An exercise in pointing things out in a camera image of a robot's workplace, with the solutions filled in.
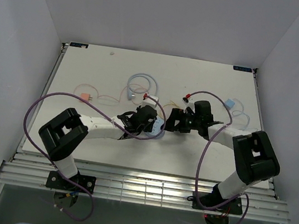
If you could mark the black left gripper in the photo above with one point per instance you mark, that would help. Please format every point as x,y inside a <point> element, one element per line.
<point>149,128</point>

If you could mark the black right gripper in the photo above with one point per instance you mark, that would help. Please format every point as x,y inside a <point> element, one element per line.
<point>178,114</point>

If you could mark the round blue power socket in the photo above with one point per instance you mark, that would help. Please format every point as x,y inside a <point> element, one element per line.
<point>156,131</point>

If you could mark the blue charger plug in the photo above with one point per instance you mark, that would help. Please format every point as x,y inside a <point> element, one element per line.
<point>229,103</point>

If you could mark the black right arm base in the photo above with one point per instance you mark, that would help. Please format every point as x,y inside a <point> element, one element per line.
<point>233,207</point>

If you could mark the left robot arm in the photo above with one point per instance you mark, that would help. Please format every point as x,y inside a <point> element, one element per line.
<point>63,134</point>

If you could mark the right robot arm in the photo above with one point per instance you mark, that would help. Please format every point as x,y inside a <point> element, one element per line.
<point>254,156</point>

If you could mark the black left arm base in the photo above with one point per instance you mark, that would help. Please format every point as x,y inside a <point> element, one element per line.
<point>67,191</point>

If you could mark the right blue corner label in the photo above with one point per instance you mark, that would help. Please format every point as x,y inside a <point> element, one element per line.
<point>242,69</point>

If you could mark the blue corner label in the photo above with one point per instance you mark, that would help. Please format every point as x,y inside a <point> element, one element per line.
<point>242,69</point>
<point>79,45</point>

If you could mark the left blue corner label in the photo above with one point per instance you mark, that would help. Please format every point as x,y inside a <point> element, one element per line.
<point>79,45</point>

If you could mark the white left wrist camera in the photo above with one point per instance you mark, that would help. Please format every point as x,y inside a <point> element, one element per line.
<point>149,100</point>

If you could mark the blue three-pin wall plug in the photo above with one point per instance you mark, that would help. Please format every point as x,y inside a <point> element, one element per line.
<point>130,95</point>

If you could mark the aluminium table edge rail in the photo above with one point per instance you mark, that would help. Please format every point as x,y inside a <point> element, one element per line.
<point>150,189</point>

